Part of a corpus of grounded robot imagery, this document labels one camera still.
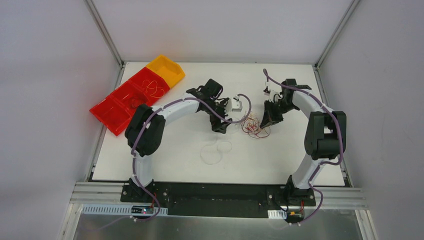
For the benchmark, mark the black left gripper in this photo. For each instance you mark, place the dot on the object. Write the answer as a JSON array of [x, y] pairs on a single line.
[[218, 119]]

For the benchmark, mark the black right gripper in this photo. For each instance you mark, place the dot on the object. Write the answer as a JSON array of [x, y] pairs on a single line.
[[272, 111]]

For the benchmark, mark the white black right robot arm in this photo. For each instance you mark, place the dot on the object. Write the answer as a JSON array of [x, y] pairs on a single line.
[[325, 136]]

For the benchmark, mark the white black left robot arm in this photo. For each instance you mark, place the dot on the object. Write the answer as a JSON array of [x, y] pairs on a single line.
[[146, 128]]

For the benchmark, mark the yellow plastic bin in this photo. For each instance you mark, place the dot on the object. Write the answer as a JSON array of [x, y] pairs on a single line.
[[170, 71]]

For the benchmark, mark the right controller board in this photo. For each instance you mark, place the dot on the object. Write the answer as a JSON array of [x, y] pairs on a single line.
[[294, 218]]

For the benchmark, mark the controller board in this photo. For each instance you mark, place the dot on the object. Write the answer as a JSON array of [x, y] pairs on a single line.
[[142, 209], [294, 218]]

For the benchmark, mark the red plastic bin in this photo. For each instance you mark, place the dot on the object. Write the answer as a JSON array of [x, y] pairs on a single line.
[[117, 109]]

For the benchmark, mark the left controller board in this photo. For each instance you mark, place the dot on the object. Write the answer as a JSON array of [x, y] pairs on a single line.
[[142, 209]]

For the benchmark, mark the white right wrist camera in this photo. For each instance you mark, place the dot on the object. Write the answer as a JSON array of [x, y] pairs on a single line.
[[270, 93]]

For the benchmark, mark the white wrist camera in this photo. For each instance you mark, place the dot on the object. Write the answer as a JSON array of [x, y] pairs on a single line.
[[270, 93], [234, 104]]

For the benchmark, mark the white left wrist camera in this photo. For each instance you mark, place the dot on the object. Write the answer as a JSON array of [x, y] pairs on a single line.
[[234, 104]]

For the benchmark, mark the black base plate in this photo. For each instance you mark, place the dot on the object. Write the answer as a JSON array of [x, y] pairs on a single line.
[[227, 209]]

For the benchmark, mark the aluminium frame rail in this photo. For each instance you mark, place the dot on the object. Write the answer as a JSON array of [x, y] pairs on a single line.
[[337, 198]]

